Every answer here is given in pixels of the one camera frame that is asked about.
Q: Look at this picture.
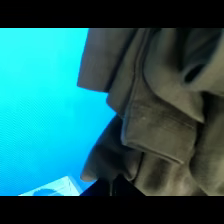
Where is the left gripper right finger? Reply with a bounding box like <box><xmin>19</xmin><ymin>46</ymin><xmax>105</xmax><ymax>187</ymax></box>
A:
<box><xmin>111</xmin><ymin>174</ymin><xmax>145</xmax><ymax>197</ymax></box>

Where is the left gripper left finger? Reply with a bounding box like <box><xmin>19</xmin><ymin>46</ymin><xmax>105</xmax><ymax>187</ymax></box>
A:
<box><xmin>80</xmin><ymin>179</ymin><xmax>113</xmax><ymax>197</ymax></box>

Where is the brown shirt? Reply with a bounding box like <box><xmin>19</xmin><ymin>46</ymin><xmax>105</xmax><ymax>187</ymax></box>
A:
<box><xmin>77</xmin><ymin>27</ymin><xmax>224</xmax><ymax>197</ymax></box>

